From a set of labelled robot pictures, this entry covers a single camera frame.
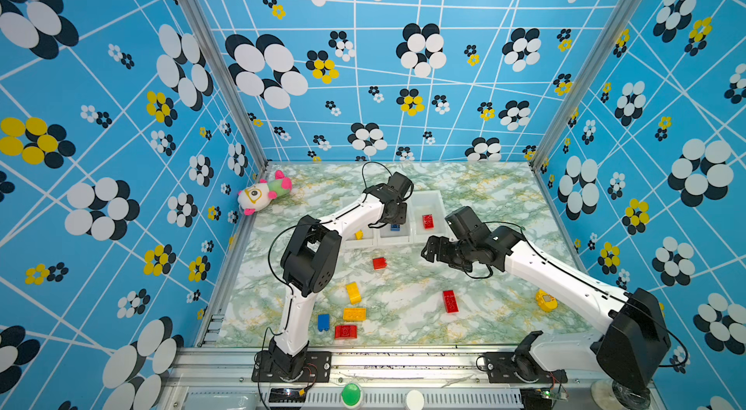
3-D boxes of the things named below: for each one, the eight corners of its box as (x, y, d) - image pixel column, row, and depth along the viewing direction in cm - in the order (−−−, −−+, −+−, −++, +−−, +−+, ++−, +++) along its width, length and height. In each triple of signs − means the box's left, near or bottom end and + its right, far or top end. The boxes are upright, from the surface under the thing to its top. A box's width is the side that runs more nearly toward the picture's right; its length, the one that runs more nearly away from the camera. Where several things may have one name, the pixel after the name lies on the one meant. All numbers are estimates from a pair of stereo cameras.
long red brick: (447, 313, 84) (448, 311, 82) (442, 293, 88) (443, 290, 86) (458, 312, 84) (459, 309, 83) (452, 292, 88) (453, 289, 86)
